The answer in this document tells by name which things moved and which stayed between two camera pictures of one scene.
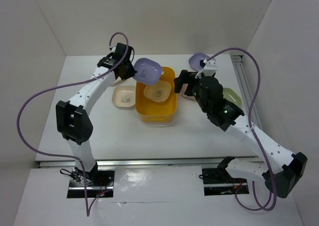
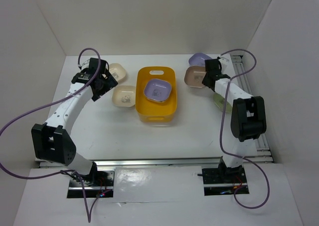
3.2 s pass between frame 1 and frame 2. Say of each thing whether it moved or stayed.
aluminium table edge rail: stayed
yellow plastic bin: stayed
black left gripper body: moved
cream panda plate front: stayed
